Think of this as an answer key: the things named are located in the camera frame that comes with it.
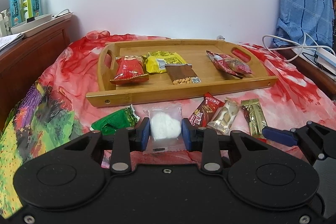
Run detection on gold wafer bar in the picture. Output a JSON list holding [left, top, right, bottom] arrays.
[[240, 98, 267, 139]]

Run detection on clear white marshmallow packet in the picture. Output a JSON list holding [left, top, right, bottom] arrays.
[[143, 103, 186, 153]]

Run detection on green snack packet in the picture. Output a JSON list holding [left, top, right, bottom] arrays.
[[91, 105, 140, 135]]

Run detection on clear beige nougat packet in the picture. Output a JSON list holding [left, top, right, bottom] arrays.
[[207, 97, 240, 135]]

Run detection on dark red chocolate bar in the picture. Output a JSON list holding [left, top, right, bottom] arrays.
[[189, 93, 224, 127]]

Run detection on papers on cabinet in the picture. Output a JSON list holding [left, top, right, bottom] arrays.
[[0, 34, 25, 52]]

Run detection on brown wooden cabinet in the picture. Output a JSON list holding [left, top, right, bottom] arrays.
[[0, 19, 71, 128]]

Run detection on white cable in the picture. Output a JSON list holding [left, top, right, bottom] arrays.
[[261, 32, 336, 63]]

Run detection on brown almond chocolate packet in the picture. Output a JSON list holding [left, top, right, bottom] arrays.
[[165, 64, 201, 85]]

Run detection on small white bottle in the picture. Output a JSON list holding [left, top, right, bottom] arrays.
[[0, 10, 10, 37]]

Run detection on pink patterned cake packet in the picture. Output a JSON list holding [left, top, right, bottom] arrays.
[[226, 58, 252, 75]]

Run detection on red peanut snack bag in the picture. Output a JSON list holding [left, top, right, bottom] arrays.
[[110, 55, 149, 85]]

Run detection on green spray bottle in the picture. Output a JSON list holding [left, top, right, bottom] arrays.
[[22, 0, 33, 20]]

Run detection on yellow snack bag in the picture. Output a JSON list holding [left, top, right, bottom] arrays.
[[142, 51, 187, 74]]

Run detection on long red stick packet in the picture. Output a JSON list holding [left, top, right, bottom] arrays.
[[206, 51, 243, 79]]

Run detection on teal spray bottle left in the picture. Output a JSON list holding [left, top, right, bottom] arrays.
[[9, 0, 22, 27]]

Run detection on white power strip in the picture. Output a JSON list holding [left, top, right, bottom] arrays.
[[23, 9, 73, 38]]

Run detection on blue checked cloth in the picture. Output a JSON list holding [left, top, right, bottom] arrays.
[[276, 0, 334, 47]]

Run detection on wooden serving tray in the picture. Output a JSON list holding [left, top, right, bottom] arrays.
[[86, 39, 277, 107]]

